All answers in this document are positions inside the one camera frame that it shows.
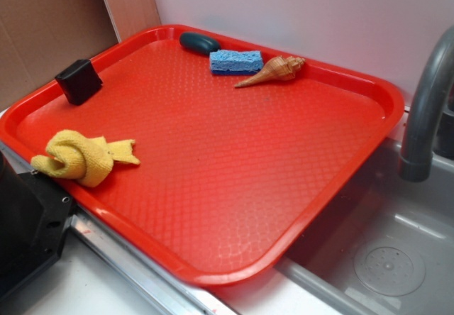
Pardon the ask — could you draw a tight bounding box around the grey faucet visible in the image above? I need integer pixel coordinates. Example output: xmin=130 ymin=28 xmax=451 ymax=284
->
xmin=398 ymin=27 xmax=453 ymax=182

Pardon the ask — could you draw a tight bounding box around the black box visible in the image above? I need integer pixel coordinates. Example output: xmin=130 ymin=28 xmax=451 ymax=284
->
xmin=55 ymin=59 xmax=103 ymax=106

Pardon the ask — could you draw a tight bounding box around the brown cardboard panel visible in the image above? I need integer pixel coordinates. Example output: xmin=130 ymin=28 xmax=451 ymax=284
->
xmin=1 ymin=0 xmax=117 ymax=109

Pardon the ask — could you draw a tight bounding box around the grey sink basin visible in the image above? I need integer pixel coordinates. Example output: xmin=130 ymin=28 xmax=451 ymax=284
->
xmin=277 ymin=140 xmax=453 ymax=314

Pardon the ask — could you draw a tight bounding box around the dark green soap bar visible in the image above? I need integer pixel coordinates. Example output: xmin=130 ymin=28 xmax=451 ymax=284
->
xmin=179 ymin=32 xmax=221 ymax=56

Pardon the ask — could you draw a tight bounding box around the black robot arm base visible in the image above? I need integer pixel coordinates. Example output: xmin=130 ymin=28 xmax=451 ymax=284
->
xmin=1 ymin=155 xmax=75 ymax=300

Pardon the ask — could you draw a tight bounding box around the blue sponge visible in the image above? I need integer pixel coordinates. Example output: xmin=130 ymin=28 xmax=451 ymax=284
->
xmin=209 ymin=50 xmax=264 ymax=75

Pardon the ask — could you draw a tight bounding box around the light wooden board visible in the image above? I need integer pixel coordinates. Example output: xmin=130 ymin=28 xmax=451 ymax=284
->
xmin=104 ymin=0 xmax=161 ymax=42

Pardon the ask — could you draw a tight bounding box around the yellow cloth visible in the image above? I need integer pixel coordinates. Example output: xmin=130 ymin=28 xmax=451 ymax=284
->
xmin=31 ymin=130 xmax=140 ymax=187

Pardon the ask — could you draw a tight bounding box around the brown spiral seashell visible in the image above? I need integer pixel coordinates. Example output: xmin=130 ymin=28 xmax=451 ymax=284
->
xmin=235 ymin=55 xmax=306 ymax=88

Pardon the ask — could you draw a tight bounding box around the red plastic tray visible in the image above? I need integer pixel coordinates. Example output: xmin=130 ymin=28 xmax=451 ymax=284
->
xmin=1 ymin=26 xmax=404 ymax=287

